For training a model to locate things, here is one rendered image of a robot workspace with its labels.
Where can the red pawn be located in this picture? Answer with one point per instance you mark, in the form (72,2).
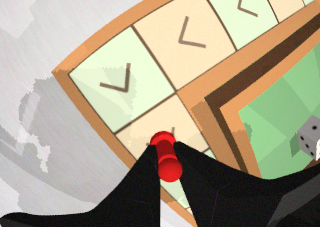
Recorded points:
(169,168)

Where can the white die with black pips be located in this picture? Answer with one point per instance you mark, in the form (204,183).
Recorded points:
(309,137)

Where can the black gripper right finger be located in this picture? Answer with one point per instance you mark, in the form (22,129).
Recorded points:
(222,196)

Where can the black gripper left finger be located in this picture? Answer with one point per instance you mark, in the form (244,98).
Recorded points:
(134,203)

